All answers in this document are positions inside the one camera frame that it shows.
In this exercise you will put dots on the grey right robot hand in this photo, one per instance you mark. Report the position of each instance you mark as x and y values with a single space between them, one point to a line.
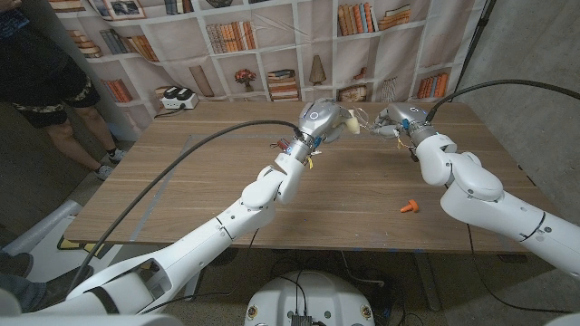
408 115

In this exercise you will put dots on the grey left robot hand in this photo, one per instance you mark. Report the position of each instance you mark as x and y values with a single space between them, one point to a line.
317 117

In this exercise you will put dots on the yellow sponge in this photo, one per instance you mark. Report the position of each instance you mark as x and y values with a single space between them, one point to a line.
352 126

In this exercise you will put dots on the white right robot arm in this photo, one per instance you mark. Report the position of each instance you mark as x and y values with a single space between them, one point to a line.
498 208

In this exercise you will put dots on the orange foam earplug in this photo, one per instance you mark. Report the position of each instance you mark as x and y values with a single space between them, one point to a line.
410 207

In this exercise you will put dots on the white foam tube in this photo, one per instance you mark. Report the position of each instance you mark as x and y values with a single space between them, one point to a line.
45 224

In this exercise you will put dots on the printed bookshelf backdrop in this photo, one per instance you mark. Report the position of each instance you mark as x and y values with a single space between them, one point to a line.
290 59

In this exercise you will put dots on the black backdrop stand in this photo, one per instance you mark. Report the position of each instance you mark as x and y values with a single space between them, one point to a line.
473 45

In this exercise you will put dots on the white power strip black plugs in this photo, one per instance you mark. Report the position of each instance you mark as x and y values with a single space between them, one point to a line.
180 98

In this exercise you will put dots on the metal table leg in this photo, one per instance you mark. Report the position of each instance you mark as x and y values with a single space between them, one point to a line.
428 283

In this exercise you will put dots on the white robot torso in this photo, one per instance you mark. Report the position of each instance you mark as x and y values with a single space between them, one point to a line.
312 294

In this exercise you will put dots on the small black electronics box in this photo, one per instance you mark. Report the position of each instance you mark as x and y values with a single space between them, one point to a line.
301 320

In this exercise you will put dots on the person in black clothes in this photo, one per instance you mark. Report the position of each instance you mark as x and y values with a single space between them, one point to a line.
36 77

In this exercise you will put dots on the person in jeans dark shoes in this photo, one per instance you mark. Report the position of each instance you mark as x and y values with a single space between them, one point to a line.
22 290

